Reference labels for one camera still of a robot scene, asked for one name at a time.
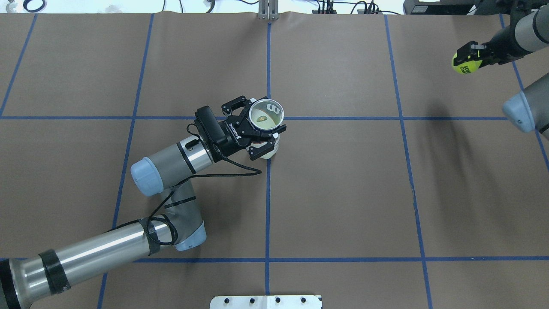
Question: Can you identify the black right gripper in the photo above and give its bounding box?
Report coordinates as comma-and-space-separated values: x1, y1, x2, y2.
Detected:
454, 26, 526, 67

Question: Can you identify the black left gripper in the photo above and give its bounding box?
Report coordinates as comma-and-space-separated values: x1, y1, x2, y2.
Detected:
214, 96, 287, 161

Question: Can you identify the yellow tennis ball number three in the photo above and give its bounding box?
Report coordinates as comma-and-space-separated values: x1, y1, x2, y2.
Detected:
250, 110, 276, 130

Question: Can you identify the white tennis ball can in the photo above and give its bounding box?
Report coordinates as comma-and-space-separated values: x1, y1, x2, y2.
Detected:
248, 98, 284, 160

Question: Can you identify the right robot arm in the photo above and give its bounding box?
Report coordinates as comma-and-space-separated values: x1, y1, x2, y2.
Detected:
451, 0, 549, 138

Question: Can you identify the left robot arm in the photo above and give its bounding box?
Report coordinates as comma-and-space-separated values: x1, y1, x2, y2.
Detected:
1, 96, 287, 309

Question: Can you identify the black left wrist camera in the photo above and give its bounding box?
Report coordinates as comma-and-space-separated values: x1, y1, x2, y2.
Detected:
195, 106, 227, 154

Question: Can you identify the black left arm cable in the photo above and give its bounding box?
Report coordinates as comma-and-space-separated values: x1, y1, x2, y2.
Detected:
146, 124, 263, 246

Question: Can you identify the aluminium frame post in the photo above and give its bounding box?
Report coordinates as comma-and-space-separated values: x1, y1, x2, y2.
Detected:
257, 0, 280, 21

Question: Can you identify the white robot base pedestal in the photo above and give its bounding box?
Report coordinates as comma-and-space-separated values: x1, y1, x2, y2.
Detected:
209, 295, 323, 309

